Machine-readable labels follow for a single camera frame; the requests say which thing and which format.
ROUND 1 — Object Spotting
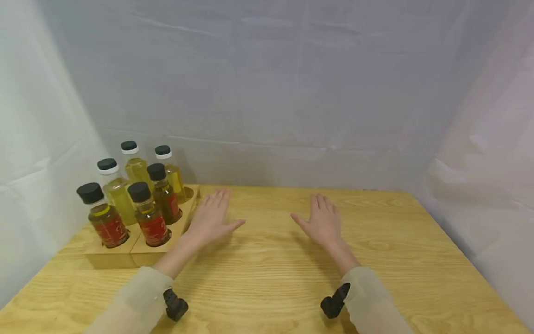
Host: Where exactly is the person's left hand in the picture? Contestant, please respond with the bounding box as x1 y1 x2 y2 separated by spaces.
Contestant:
183 187 246 250

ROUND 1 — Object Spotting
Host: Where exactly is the person's right hand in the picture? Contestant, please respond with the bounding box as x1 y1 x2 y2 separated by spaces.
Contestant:
290 193 343 250

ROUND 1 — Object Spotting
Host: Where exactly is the person's right forearm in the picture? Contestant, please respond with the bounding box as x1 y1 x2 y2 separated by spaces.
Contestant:
323 239 414 334

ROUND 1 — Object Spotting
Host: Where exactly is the person's left forearm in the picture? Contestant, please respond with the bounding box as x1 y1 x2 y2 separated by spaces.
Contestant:
84 234 202 334

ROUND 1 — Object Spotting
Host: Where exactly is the dark sauce bottle red label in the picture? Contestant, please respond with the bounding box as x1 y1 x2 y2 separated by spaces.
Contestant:
146 163 184 225
127 181 172 247
76 182 130 249

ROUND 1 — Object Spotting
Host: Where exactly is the wooden bottle holder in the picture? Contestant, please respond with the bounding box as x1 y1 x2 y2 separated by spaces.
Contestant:
84 222 143 270
130 184 201 268

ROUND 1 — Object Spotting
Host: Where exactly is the yellow oil bottle black cap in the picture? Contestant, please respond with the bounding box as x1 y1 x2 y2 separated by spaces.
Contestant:
97 158 139 226
154 145 187 204
121 141 154 191

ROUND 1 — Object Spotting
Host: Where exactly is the black wrist band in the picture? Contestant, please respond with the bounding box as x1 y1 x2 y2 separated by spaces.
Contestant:
320 282 351 320
163 288 189 322

